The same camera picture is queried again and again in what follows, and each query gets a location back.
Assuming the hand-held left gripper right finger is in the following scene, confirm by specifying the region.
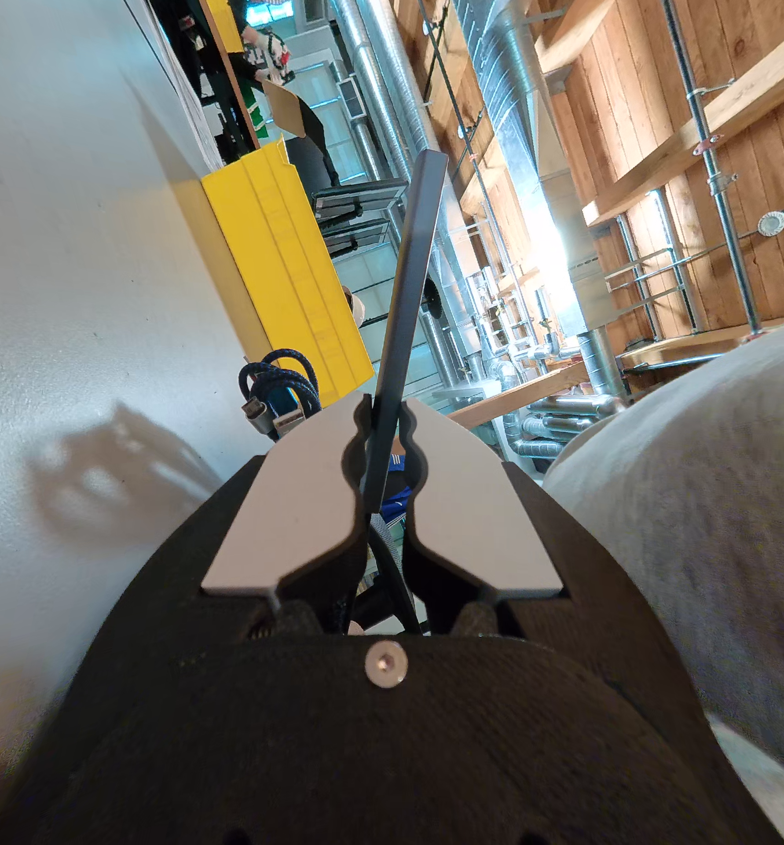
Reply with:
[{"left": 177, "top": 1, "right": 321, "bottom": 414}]
[{"left": 402, "top": 396, "right": 564, "bottom": 636}]

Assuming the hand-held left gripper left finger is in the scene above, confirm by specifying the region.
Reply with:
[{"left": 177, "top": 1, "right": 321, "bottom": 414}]
[{"left": 199, "top": 393, "right": 374, "bottom": 635}]

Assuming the black hub cable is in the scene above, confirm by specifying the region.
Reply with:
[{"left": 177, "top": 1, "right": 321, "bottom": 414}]
[{"left": 364, "top": 515, "right": 425, "bottom": 636}]

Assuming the blue braided cable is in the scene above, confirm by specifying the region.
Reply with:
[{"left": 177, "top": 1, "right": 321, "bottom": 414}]
[{"left": 237, "top": 348, "right": 323, "bottom": 445}]

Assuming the grey slim port hub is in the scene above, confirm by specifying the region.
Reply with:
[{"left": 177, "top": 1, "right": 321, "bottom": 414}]
[{"left": 359, "top": 149, "right": 450, "bottom": 514}]

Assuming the grey desk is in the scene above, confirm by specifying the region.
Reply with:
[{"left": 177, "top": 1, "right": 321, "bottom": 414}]
[{"left": 0, "top": 0, "right": 380, "bottom": 845}]

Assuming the grey fabric sleeve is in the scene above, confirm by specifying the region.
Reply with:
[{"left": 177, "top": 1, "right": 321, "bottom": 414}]
[{"left": 542, "top": 316, "right": 784, "bottom": 796}]

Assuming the large yellow storage bin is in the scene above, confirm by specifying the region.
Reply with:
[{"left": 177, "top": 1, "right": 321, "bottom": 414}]
[{"left": 201, "top": 134, "right": 376, "bottom": 409}]

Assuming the large silver air duct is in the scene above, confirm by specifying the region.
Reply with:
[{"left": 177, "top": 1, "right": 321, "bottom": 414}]
[{"left": 454, "top": 0, "right": 587, "bottom": 344}]

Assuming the narrow silver spiral duct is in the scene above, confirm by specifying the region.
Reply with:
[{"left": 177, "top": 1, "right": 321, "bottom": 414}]
[{"left": 331, "top": 0, "right": 432, "bottom": 176}]

